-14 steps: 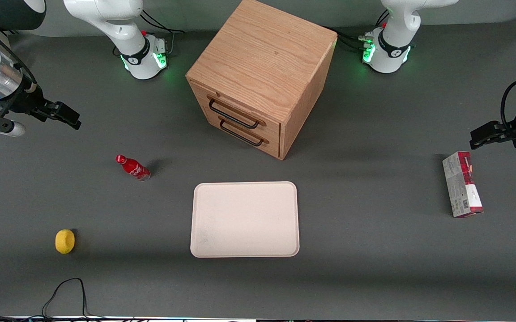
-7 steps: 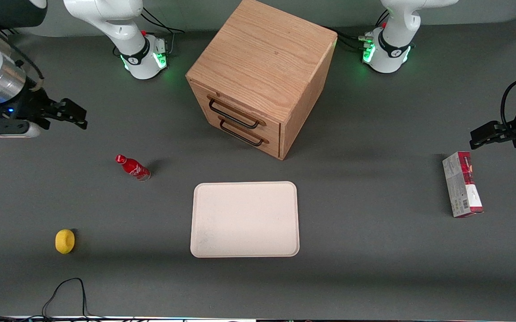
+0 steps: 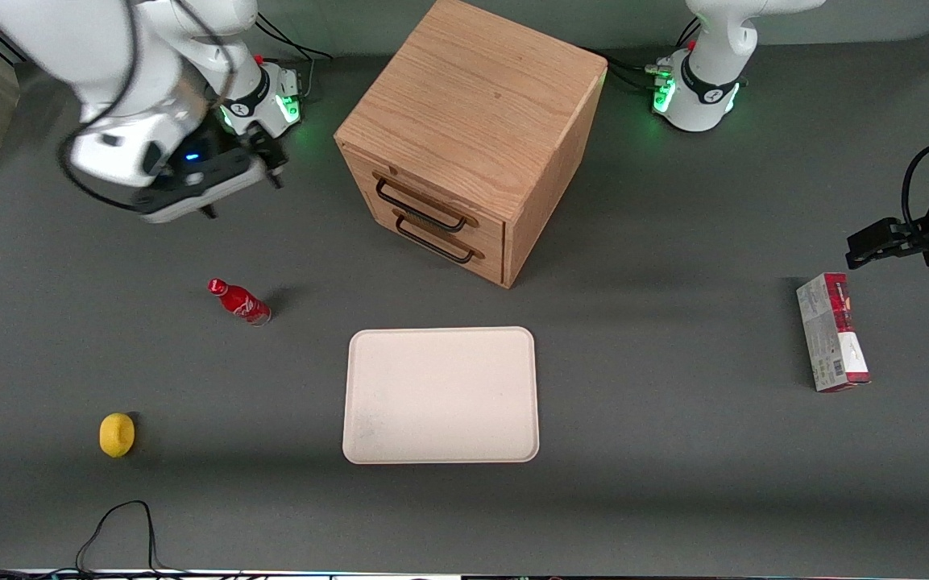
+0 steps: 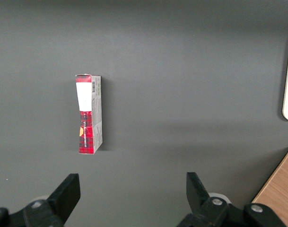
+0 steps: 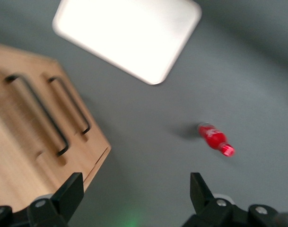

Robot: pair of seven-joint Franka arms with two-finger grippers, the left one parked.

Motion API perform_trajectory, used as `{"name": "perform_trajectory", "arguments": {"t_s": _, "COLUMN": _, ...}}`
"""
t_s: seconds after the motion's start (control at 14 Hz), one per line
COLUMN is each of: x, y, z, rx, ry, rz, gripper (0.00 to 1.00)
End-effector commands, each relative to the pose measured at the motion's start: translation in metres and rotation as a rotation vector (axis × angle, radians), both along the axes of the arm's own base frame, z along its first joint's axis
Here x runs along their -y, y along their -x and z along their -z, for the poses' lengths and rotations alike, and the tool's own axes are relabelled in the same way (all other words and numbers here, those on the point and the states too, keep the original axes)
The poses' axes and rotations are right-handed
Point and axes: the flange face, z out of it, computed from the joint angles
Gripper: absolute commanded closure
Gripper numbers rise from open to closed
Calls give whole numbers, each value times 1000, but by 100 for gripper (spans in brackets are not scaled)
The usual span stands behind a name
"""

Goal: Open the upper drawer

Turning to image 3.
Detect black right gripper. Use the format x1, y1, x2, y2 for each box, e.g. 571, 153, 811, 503
140, 133, 287, 221

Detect oak wooden drawer cabinet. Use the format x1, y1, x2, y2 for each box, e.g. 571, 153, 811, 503
334, 0, 609, 289

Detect grey and red carton box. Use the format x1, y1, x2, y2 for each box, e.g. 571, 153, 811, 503
796, 272, 873, 394

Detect red cola bottle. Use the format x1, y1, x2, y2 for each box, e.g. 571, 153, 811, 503
207, 278, 273, 326

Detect yellow lemon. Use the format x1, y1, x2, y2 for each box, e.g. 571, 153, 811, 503
99, 412, 136, 459

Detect beige plastic tray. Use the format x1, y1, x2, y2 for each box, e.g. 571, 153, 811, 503
342, 326, 541, 466

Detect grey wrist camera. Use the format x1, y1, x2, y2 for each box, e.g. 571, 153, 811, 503
139, 158, 263, 225

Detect black cables at right arm base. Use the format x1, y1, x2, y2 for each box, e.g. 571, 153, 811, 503
255, 12, 334, 99

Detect black cables at arm base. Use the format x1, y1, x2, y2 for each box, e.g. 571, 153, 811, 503
585, 47, 672, 91
255, 12, 334, 99

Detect black cable along right arm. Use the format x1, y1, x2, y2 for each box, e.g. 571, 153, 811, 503
56, 0, 233, 215

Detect black cables at left arm base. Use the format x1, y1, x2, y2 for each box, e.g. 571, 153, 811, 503
585, 47, 672, 91

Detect black cable on table edge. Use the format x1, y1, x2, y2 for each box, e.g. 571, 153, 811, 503
0, 499, 191, 580

